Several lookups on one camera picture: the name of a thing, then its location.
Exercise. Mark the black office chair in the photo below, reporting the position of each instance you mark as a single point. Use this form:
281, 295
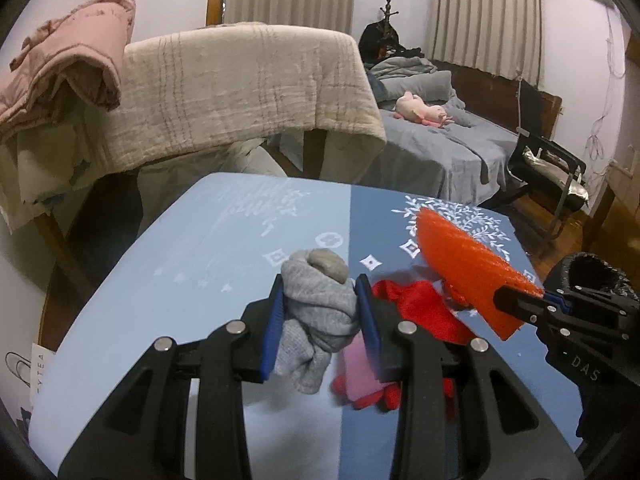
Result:
548, 195

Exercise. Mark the blue tree-print table mat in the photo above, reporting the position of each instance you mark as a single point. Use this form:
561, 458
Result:
215, 250

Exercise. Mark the black lined trash bin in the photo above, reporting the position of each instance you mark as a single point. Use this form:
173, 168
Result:
589, 271

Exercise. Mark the beige quilt on rack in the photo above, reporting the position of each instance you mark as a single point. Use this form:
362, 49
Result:
197, 90

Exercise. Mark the pink paper tag with string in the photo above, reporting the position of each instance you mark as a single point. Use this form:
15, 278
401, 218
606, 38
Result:
360, 378

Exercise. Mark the pink plush toy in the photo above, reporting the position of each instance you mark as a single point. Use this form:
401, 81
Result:
411, 107

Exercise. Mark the coat stand with black coat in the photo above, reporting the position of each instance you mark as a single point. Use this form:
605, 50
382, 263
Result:
380, 41

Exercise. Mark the orange textured mat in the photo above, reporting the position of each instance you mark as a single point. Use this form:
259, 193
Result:
472, 269

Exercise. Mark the right beige curtain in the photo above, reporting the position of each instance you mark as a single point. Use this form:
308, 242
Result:
504, 38

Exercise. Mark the red cloth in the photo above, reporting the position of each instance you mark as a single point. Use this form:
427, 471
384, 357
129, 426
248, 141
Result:
419, 303

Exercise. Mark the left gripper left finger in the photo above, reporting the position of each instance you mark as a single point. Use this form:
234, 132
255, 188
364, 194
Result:
139, 431

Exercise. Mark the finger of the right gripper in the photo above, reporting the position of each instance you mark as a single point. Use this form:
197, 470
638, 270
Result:
537, 311
580, 300

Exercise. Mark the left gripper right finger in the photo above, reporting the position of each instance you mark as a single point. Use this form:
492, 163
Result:
504, 433

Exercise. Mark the wooden wardrobe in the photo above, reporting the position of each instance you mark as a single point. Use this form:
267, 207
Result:
621, 185

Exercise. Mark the pink jacket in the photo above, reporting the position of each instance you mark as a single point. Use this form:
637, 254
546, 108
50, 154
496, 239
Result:
81, 53

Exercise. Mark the grey sock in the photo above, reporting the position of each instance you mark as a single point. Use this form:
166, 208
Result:
321, 316

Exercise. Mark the wooden headboard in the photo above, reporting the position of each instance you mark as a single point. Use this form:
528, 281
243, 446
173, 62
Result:
491, 97

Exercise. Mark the silver chair cushion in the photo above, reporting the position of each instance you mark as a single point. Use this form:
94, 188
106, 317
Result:
556, 174

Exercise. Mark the bed with grey sheet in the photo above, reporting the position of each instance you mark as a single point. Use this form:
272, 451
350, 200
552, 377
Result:
463, 162

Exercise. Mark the grey crumpled duvet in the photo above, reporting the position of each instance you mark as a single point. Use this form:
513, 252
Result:
391, 78

